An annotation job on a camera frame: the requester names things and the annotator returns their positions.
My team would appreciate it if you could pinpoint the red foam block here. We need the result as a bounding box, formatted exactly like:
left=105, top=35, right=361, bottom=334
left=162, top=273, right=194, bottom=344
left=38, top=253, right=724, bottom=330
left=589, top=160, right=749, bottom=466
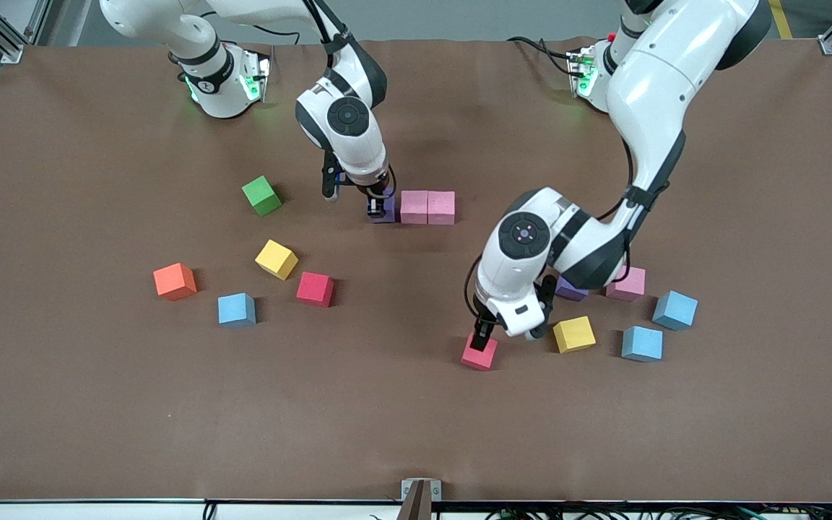
left=295, top=271, right=335, bottom=308
left=460, top=339, right=499, bottom=372

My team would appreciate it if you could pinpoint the light pink foam block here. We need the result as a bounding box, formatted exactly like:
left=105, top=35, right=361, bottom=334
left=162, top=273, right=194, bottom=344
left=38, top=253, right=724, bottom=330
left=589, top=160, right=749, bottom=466
left=400, top=190, right=429, bottom=225
left=606, top=266, right=646, bottom=302
left=427, top=191, right=456, bottom=226

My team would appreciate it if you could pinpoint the yellow foam block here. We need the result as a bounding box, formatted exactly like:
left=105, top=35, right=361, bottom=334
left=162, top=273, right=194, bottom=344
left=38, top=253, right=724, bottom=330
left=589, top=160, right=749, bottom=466
left=552, top=315, right=597, bottom=355
left=254, top=239, right=300, bottom=282

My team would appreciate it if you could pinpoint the green foam block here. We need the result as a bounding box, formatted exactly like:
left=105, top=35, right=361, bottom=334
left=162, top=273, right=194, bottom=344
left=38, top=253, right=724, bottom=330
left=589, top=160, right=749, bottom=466
left=241, top=175, right=283, bottom=217

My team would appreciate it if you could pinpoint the table cover mat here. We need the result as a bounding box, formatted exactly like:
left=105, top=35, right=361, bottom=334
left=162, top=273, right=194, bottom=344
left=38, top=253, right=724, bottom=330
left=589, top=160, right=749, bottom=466
left=0, top=38, right=832, bottom=504

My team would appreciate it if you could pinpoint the blue foam block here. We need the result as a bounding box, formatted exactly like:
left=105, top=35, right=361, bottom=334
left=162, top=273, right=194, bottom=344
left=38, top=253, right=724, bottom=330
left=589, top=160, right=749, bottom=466
left=651, top=290, right=699, bottom=332
left=620, top=325, right=664, bottom=363
left=217, top=292, right=257, bottom=329

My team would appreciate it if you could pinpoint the orange foam block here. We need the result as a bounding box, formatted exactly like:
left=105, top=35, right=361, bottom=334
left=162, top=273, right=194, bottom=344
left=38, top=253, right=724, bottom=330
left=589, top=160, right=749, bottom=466
left=153, top=262, right=199, bottom=302

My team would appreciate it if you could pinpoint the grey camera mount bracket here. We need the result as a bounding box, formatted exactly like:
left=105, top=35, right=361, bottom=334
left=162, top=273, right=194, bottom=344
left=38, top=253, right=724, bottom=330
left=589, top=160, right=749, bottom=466
left=400, top=478, right=443, bottom=520

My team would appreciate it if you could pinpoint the black arm base cable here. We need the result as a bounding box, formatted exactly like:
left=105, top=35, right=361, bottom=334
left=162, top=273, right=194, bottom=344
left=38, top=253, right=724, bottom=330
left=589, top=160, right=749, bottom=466
left=506, top=35, right=577, bottom=77

